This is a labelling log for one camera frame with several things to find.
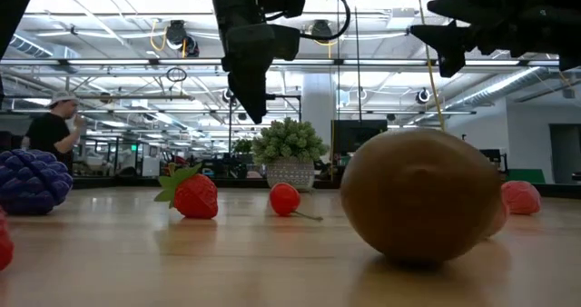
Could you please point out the long linear ceiling light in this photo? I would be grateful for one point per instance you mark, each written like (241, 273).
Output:
(181, 62)

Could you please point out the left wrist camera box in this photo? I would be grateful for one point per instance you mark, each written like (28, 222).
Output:
(287, 41)

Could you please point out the red strawberry with large leaf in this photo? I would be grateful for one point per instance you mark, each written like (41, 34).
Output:
(197, 200)

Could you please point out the red cherry with green stem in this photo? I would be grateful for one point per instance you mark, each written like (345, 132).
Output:
(284, 199)

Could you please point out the green plant in white pot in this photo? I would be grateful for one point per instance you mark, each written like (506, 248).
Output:
(288, 143)

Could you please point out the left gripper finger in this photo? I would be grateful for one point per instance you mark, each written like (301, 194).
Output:
(249, 66)

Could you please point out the pink toy peach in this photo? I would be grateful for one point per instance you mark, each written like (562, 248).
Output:
(501, 218)
(522, 198)

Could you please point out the small black background monitor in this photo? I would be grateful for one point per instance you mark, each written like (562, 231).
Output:
(492, 154)

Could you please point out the purple toy grape bunch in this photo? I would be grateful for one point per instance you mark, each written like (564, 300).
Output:
(32, 184)

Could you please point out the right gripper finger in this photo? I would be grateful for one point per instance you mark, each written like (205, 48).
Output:
(451, 43)
(456, 7)

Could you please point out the person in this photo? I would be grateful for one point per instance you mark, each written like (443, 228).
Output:
(47, 134)

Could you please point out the dark green background plant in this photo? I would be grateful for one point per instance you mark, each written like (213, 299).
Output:
(243, 146)

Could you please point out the brown toy kiwi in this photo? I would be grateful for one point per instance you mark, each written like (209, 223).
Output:
(417, 198)

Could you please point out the red strawberry with small leaves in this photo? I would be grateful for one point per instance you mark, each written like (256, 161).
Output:
(4, 245)

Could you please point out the black aluminium table frame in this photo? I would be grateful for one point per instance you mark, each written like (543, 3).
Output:
(236, 183)

